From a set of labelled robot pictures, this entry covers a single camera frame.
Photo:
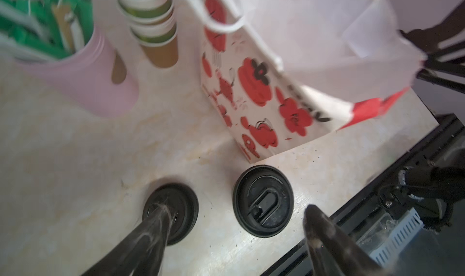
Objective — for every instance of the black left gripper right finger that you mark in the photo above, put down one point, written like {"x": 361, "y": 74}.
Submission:
{"x": 321, "y": 232}

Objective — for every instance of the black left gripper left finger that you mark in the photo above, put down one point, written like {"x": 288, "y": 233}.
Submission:
{"x": 141, "y": 252}

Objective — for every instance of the black plastic cup lid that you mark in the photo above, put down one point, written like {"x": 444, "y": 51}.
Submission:
{"x": 263, "y": 201}

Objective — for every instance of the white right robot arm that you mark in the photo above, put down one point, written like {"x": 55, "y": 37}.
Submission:
{"x": 445, "y": 185}

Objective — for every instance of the red white paper takeout bag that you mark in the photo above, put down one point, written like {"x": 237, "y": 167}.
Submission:
{"x": 285, "y": 72}

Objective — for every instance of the stack of black cup lids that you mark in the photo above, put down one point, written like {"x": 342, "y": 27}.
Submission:
{"x": 182, "y": 204}

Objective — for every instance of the pink plastic straw holder cup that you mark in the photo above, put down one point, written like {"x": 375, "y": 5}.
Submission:
{"x": 96, "y": 78}

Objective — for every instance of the stack of green paper cups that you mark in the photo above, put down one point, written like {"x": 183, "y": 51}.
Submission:
{"x": 153, "y": 25}

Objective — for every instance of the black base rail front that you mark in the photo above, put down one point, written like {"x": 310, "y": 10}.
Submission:
{"x": 367, "y": 223}

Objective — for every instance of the white slotted cable duct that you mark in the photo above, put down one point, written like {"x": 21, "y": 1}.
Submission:
{"x": 398, "y": 239}

